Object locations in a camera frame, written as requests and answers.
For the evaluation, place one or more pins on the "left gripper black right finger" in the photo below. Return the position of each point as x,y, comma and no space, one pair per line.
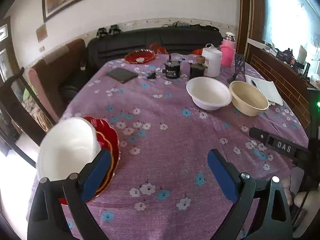
272,219

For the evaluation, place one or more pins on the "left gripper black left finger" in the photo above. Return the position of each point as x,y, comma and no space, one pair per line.
47,220

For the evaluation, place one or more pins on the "beige paper bowl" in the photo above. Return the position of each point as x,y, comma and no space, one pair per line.
247,99

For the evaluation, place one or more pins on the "white paper bowl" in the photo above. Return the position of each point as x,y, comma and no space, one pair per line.
208,94

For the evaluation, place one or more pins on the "white bowl on red plates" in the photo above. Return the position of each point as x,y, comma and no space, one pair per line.
66,149

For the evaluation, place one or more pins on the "wooden side cabinet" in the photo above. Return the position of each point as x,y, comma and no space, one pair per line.
290,86

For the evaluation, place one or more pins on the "white notebook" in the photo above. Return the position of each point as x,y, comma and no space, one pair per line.
268,88

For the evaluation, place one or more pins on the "black pen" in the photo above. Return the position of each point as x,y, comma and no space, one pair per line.
255,85

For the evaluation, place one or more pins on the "red scalloped plate stack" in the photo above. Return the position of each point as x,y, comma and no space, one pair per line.
95,176

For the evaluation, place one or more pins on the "black phone stand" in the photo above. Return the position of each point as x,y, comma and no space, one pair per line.
239,62

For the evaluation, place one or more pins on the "dark wooden chair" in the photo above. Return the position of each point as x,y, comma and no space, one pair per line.
18,113

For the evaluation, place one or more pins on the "pink covered bottle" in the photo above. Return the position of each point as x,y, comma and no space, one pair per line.
228,49

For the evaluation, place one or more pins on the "white plastic container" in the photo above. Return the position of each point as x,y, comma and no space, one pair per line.
213,58

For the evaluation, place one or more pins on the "dark jar with cork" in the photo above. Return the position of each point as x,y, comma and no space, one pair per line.
198,68

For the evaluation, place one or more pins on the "purple floral tablecloth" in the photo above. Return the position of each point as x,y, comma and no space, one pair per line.
163,187

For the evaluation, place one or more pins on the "maroon armchair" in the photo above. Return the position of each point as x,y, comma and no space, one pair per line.
47,74

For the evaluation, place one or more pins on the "black round device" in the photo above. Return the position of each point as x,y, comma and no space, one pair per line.
172,68

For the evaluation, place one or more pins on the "black smartphone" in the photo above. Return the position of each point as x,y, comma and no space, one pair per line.
121,75

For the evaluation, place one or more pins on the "small black adapter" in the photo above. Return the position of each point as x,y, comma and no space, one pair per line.
151,76

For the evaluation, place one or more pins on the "red glass dish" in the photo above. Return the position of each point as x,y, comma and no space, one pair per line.
140,56

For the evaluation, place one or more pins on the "red plastic bag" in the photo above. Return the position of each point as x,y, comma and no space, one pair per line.
158,49

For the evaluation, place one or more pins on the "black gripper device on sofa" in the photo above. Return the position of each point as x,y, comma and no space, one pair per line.
101,32

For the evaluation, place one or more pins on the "black leather sofa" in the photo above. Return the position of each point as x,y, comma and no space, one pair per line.
182,40

